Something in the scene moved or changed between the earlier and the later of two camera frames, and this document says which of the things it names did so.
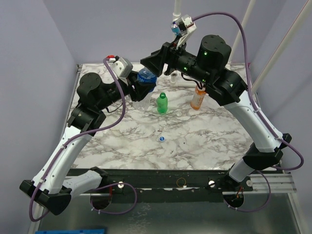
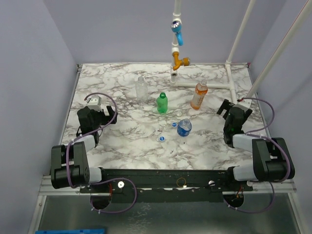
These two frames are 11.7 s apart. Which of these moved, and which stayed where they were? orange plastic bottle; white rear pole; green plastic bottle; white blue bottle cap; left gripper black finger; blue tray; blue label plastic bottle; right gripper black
Moved: blue label plastic bottle; right gripper black; left gripper black finger
Stayed: white blue bottle cap; green plastic bottle; orange plastic bottle; white rear pole; blue tray
